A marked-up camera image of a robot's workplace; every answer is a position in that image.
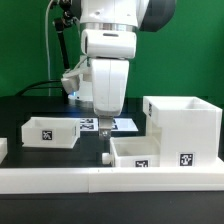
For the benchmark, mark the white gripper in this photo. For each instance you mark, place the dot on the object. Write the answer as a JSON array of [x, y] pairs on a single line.
[[109, 53]]

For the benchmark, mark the white front drawer box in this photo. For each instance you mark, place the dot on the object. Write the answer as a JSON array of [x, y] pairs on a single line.
[[140, 152]]

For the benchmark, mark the white workspace border frame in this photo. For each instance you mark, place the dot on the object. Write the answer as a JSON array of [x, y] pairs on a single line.
[[97, 180]]

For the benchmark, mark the white drawer box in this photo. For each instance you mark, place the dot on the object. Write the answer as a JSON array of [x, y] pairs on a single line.
[[48, 132], [140, 152]]

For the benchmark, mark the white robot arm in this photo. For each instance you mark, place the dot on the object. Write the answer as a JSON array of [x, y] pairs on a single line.
[[117, 15]]

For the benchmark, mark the white drawer cabinet frame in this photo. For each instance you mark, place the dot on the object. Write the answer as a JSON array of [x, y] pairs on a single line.
[[187, 130]]

